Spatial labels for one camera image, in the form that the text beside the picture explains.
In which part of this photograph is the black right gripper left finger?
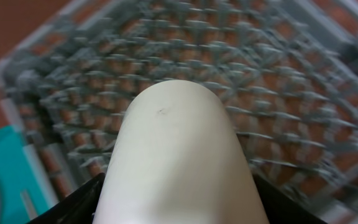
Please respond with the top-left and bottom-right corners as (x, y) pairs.
(28, 173), (105, 224)

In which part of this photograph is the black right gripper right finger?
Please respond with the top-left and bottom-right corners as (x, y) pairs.
(253, 175), (327, 224)

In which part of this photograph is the small white cup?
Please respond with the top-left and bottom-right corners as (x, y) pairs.
(94, 80), (268, 224)

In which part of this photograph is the grey dishwasher rack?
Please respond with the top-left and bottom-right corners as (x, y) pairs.
(0, 1), (358, 223)

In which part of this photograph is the teal serving tray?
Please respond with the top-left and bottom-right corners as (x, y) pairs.
(0, 126), (57, 223)

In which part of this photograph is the left wooden chopstick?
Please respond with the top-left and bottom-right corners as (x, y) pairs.
(20, 190), (38, 220)

